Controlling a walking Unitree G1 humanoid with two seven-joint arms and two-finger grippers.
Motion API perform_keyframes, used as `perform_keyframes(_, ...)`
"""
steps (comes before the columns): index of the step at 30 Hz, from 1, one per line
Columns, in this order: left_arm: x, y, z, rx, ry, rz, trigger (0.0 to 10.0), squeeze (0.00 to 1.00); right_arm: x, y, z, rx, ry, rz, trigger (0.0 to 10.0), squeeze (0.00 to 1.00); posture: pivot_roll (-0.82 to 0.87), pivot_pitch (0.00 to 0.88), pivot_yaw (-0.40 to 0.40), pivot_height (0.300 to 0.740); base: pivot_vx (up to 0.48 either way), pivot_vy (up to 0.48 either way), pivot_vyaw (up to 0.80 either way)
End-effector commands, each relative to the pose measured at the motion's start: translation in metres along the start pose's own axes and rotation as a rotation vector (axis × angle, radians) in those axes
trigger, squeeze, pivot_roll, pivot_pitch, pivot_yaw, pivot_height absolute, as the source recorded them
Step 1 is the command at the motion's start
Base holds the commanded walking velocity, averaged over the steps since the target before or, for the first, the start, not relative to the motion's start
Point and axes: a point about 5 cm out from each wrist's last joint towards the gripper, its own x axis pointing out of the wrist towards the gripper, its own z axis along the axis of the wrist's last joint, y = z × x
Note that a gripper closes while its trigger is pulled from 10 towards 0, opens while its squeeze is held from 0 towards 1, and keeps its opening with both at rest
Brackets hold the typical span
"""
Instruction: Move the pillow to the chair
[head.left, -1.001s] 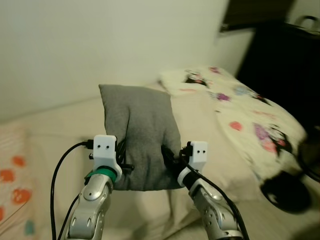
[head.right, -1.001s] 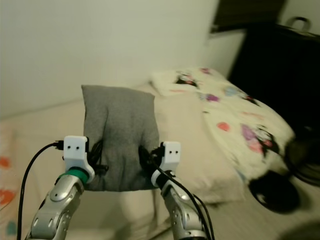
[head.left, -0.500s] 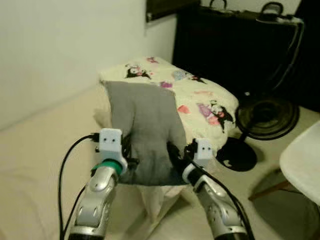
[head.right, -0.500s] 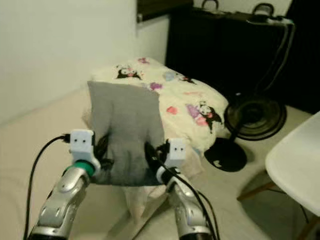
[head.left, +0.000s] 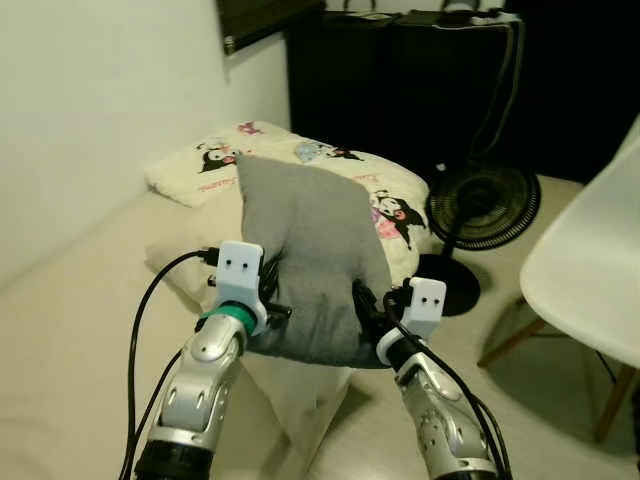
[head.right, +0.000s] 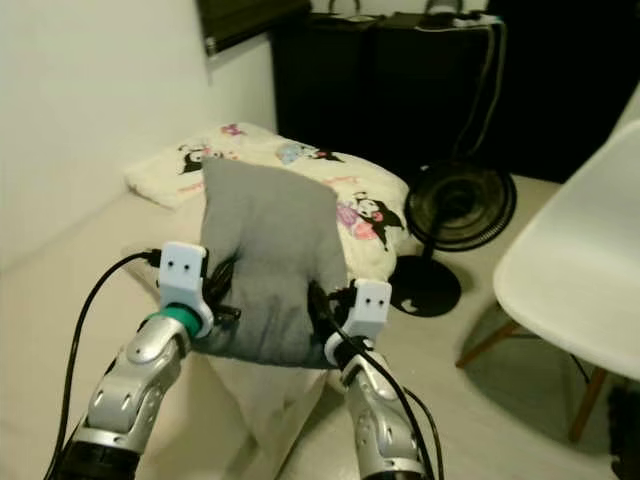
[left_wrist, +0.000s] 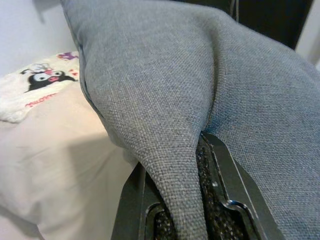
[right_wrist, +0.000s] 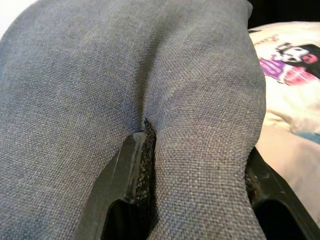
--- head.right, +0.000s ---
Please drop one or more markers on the bed with cream sheet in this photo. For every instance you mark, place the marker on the bed with cream sheet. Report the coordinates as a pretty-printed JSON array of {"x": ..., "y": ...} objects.
[{"x": 40, "y": 380}]

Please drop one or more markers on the white chair with wooden legs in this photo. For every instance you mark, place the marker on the white chair with wooden legs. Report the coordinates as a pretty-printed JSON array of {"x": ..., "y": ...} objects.
[{"x": 570, "y": 270}]

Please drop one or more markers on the black pedestal fan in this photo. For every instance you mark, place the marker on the black pedestal fan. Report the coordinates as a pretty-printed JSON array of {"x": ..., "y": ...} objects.
[{"x": 480, "y": 210}]

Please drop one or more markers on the cartoon print cream quilt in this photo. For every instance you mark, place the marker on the cartoon print cream quilt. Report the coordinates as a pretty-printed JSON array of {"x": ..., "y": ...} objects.
[{"x": 170, "y": 175}]

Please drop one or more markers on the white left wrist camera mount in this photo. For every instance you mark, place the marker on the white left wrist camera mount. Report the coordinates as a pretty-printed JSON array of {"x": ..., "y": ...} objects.
[{"x": 183, "y": 267}]

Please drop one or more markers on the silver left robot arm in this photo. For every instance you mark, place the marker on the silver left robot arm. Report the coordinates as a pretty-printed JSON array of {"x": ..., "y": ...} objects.
[{"x": 130, "y": 390}]

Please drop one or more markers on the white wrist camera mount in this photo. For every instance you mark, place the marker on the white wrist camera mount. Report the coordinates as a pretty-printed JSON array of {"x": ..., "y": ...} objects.
[
  {"x": 372, "y": 305},
  {"x": 183, "y": 267}
]

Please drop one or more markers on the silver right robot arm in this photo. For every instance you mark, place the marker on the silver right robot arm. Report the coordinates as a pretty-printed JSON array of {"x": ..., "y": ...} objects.
[{"x": 380, "y": 420}]

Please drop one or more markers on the grey pillow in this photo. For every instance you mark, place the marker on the grey pillow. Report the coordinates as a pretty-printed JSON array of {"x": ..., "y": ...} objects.
[{"x": 270, "y": 250}]

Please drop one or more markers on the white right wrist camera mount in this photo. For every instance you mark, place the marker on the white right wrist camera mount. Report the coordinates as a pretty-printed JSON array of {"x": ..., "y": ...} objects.
[{"x": 372, "y": 305}]

